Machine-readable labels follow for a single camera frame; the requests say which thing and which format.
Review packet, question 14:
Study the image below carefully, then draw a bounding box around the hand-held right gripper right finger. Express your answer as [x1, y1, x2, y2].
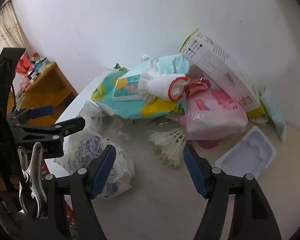
[183, 144, 282, 240]

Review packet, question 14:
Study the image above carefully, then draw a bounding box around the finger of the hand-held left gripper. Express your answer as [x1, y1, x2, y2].
[7, 105, 55, 125]
[14, 117, 86, 142]

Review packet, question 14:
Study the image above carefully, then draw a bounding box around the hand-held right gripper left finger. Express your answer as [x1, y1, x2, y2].
[20, 144, 117, 240]

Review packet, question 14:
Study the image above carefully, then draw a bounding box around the white feather shuttlecock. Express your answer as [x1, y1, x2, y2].
[156, 140, 188, 168]
[147, 127, 187, 147]

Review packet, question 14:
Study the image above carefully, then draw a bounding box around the clear plastic bag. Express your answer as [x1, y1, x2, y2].
[77, 100, 133, 141]

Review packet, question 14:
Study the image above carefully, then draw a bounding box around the pink plastic bag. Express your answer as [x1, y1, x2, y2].
[179, 76, 248, 141]

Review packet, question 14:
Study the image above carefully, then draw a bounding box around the teal yellow wet wipes pack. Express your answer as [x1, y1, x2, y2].
[91, 54, 190, 119]

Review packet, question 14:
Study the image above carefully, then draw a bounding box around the white green cardboard box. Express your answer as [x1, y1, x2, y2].
[179, 29, 262, 114]

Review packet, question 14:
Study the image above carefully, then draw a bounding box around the wooden cabinet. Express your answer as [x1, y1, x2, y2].
[6, 61, 78, 126]

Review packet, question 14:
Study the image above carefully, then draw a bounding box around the metal spring clip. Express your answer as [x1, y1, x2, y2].
[17, 142, 47, 218]
[11, 92, 27, 112]

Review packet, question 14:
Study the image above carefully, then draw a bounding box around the white printed plastic bag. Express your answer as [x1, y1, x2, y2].
[54, 133, 135, 201]

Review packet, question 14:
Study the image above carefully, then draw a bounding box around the red round lid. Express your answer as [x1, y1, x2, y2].
[197, 139, 219, 150]

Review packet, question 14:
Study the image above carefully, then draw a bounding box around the blue alarm clock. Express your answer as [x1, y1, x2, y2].
[33, 59, 45, 72]

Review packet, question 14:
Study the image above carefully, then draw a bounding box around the white plastic tray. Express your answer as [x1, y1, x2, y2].
[214, 126, 277, 179]

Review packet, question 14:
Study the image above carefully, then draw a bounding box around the beige curtain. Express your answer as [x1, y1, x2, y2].
[0, 1, 30, 48]

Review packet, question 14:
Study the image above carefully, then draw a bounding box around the white cloth red trim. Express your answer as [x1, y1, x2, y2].
[139, 70, 190, 103]

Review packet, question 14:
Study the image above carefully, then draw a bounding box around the light blue packet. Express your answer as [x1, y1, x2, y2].
[259, 87, 287, 142]

